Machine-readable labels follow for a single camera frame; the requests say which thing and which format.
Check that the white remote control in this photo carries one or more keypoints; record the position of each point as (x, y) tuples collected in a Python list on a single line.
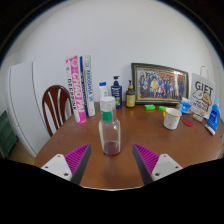
[(210, 129)]

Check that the dark blue pump bottle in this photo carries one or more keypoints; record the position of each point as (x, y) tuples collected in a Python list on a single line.
[(116, 93)]

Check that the pink shuttlecock tube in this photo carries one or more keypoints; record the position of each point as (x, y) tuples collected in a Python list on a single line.
[(76, 90)]

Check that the white refrigerator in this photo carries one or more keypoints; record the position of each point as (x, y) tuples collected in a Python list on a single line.
[(23, 106)]

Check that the clear bottle with green label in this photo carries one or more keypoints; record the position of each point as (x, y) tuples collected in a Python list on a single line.
[(109, 130)]

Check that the white mug with yellow rim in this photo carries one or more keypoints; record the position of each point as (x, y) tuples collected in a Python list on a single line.
[(171, 120)]

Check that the puzzle cube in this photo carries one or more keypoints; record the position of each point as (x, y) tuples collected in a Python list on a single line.
[(202, 113)]

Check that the white and blue shuttlecock tube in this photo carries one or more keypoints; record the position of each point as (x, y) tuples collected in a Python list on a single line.
[(88, 86)]

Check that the blue detergent bottle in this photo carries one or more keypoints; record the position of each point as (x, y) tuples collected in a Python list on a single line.
[(214, 116)]

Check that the small floral pouch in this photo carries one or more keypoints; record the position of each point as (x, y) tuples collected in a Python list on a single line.
[(197, 117)]

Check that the framed group photo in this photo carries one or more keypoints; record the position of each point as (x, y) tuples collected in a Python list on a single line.
[(158, 83)]

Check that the dark wooden chair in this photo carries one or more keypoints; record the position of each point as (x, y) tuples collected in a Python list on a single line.
[(47, 103)]

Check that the white printed gift bag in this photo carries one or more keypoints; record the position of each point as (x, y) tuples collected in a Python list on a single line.
[(201, 93)]

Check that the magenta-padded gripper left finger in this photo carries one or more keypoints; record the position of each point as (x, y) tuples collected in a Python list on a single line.
[(60, 165)]

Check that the small green box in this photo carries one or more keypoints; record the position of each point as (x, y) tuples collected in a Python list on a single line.
[(162, 108), (149, 107)]

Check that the amber pump bottle yellow label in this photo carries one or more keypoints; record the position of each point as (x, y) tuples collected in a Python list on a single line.
[(130, 98)]

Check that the white bottle with blue cap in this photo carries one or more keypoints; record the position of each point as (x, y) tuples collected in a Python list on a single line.
[(103, 90)]

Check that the green crate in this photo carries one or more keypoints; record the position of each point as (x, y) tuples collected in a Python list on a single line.
[(6, 133)]

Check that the flat round red coaster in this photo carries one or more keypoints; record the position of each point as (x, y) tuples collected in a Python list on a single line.
[(187, 122)]

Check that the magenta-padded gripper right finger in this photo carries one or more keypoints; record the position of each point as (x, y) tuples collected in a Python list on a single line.
[(163, 165)]

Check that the blue tissue pack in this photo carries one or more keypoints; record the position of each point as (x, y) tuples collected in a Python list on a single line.
[(184, 106)]

